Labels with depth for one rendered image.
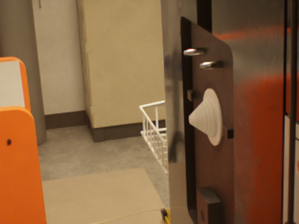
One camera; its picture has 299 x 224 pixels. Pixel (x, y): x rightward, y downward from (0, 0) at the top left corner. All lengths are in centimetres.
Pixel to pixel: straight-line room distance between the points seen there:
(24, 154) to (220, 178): 42
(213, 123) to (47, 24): 346
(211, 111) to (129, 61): 316
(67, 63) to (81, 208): 262
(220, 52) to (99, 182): 113
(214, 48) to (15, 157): 47
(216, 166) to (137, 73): 316
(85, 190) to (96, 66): 216
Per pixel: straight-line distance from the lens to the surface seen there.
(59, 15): 411
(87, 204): 164
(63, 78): 420
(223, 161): 70
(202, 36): 72
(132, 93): 390
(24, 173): 105
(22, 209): 108
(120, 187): 171
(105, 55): 381
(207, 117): 69
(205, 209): 73
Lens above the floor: 144
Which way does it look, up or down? 19 degrees down
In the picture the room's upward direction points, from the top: 3 degrees counter-clockwise
